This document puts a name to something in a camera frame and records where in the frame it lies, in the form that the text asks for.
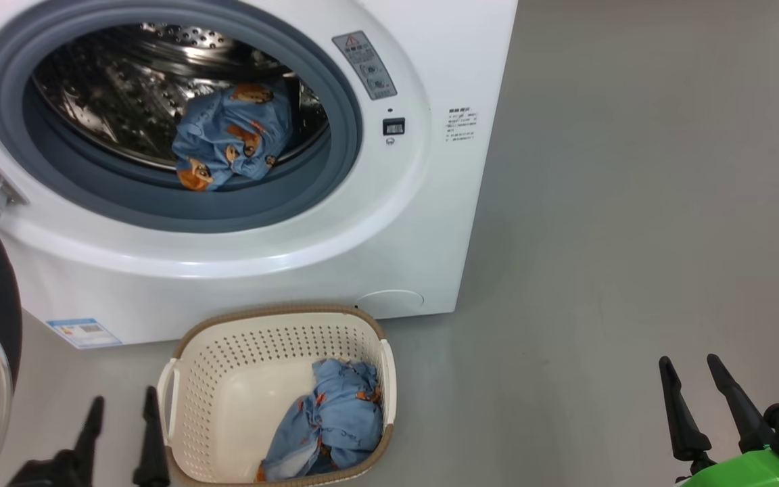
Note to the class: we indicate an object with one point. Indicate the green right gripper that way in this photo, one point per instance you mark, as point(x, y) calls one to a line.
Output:
point(754, 470)

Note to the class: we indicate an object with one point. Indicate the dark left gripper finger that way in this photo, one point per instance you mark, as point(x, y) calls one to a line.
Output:
point(152, 446)
point(90, 433)

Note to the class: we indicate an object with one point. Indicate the blue bear-print garment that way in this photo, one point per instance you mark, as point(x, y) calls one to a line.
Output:
point(227, 132)
point(339, 419)

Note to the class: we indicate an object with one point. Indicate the cream perforated laundry basket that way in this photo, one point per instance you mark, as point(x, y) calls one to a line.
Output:
point(227, 399)

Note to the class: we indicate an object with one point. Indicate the grey rubber door gasket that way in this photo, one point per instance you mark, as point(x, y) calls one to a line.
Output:
point(159, 203)

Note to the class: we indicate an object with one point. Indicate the white front-load washing machine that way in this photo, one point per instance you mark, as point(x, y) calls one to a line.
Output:
point(376, 237)

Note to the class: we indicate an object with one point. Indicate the black door lock socket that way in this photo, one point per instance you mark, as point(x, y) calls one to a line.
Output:
point(393, 126)

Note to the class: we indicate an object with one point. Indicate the blue energy label sticker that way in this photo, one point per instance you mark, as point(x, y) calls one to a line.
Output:
point(84, 333)

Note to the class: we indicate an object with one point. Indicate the round white filter cover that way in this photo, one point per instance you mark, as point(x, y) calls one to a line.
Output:
point(389, 303)

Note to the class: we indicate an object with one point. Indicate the perforated steel drum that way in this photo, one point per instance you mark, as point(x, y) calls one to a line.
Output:
point(112, 88)

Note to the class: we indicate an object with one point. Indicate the small printed text sticker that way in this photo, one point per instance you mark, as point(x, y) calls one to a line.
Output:
point(462, 124)

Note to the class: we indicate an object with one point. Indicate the grey warning label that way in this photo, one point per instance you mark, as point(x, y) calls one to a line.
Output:
point(364, 65)

